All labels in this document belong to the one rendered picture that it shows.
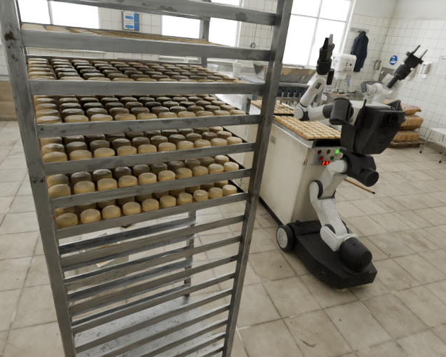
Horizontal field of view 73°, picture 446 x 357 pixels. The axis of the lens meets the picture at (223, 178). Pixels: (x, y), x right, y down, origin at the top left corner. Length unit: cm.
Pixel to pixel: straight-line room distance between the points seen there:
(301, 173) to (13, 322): 207
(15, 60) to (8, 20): 6
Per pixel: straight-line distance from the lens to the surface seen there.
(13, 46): 69
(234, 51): 85
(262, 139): 94
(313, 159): 239
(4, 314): 223
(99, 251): 93
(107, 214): 91
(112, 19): 556
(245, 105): 292
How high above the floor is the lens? 155
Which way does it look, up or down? 26 degrees down
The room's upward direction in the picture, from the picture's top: 7 degrees clockwise
